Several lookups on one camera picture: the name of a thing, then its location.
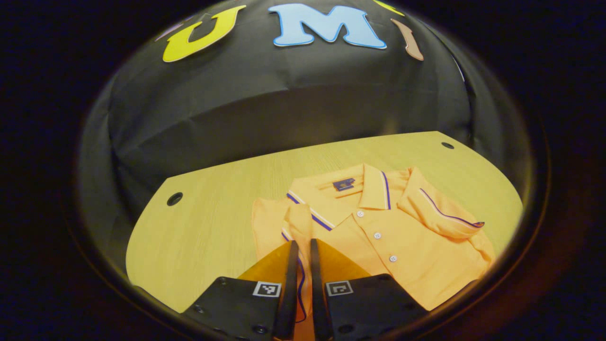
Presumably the black backdrop cloth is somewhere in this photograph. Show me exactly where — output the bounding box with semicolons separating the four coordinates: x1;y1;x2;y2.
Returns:
78;0;533;285

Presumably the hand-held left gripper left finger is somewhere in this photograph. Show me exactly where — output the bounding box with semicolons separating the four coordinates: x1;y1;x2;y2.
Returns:
181;240;300;341

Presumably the orange T-shirt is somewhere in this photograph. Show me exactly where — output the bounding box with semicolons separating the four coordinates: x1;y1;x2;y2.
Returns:
251;163;496;341

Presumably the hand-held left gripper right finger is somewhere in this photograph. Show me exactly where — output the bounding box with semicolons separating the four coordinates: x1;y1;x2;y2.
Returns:
310;238;429;341

